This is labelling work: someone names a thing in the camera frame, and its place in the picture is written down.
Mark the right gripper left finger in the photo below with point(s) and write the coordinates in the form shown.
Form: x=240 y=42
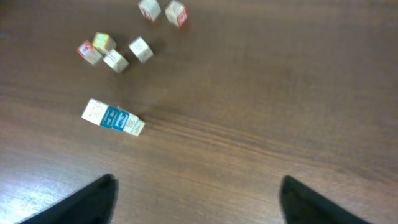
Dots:
x=93 y=204

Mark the wooden block red A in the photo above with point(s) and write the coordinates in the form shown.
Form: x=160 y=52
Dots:
x=89 y=52

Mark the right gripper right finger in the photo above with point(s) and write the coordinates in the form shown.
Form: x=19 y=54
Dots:
x=302 y=205

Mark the plain wooden block top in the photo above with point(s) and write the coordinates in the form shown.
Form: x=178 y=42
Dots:
x=176 y=13

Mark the wooden block teal side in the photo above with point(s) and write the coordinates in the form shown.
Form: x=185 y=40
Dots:
x=141 y=49

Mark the wooden block yellow K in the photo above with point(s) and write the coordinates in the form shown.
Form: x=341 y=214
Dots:
x=100 y=113

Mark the wooden block red X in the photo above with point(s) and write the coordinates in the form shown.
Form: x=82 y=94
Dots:
x=150 y=9

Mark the wooden block green side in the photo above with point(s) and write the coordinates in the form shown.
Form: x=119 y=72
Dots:
x=116 y=61

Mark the wooden block yellow frame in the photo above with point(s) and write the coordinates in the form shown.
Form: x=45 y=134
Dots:
x=103 y=42

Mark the wooden block red U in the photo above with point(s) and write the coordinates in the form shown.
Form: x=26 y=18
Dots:
x=138 y=127

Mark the wooden block blue side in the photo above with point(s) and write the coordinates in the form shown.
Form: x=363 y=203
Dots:
x=121 y=119

